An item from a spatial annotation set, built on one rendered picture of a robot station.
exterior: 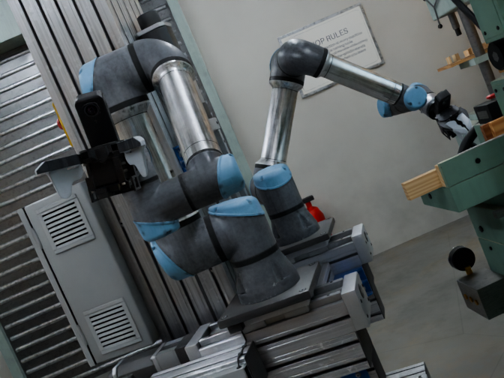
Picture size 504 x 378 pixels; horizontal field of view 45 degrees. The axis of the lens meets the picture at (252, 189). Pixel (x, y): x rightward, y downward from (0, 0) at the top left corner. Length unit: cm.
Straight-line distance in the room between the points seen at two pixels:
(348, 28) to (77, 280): 323
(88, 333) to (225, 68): 296
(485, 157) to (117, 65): 82
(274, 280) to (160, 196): 38
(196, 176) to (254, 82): 330
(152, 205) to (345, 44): 348
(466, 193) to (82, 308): 102
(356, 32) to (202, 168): 347
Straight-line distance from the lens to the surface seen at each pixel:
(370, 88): 198
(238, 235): 137
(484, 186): 140
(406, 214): 459
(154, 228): 113
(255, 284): 138
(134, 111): 139
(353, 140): 447
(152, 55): 137
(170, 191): 112
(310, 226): 187
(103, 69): 140
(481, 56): 389
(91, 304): 171
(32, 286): 467
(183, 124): 122
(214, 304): 164
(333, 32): 449
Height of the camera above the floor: 117
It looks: 5 degrees down
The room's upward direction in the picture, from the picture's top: 23 degrees counter-clockwise
